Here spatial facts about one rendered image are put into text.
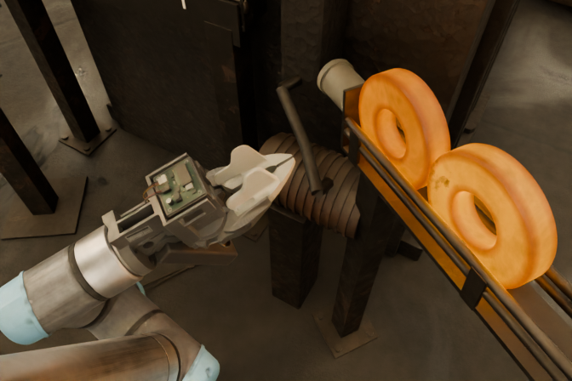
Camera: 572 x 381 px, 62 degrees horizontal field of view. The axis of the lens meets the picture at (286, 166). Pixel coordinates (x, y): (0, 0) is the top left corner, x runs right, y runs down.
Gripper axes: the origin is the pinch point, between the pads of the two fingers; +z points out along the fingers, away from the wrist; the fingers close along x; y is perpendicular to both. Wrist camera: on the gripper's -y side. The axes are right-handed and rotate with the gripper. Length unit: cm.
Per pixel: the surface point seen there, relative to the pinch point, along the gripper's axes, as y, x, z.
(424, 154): -2.6, -6.6, 14.3
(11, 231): -50, 63, -73
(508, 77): -104, 54, 88
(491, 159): 3.0, -13.7, 17.3
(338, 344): -71, -3, -10
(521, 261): -1.9, -22.0, 14.5
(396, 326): -76, -5, 4
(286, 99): -14.1, 21.2, 6.1
